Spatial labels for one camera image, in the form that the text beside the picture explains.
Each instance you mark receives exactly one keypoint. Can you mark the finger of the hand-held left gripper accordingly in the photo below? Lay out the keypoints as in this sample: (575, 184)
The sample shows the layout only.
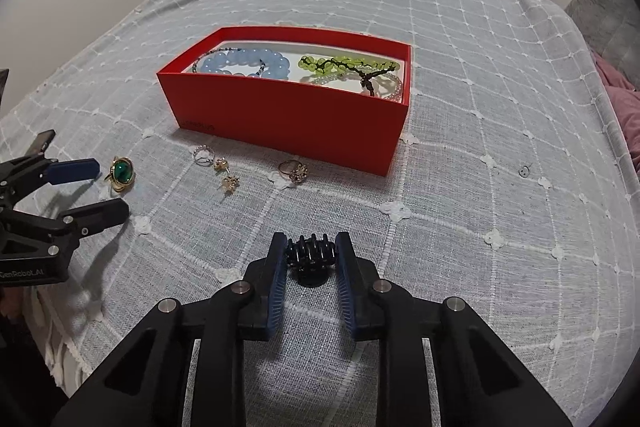
(97, 214)
(72, 171)

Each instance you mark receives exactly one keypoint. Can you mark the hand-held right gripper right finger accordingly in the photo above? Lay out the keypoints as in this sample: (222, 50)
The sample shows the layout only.
(345, 292)

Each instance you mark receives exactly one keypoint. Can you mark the pink cloth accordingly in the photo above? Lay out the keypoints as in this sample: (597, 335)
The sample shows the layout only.
(622, 107)

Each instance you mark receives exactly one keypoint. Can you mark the grey pillow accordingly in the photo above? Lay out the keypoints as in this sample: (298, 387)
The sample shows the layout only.
(605, 17)

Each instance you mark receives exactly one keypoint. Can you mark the small gold earring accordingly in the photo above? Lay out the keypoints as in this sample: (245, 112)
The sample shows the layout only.
(230, 183)
(221, 165)

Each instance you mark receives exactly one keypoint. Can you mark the grey checked blanket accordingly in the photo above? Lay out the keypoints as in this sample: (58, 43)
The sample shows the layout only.
(450, 207)

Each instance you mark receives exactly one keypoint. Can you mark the red cardboard box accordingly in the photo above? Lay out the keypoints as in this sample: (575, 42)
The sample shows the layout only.
(280, 117)

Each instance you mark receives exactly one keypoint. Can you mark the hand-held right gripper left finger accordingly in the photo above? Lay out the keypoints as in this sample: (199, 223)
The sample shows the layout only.
(277, 292)

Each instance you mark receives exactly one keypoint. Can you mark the black hair claw clip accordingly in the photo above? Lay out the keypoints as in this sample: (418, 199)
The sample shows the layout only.
(307, 252)

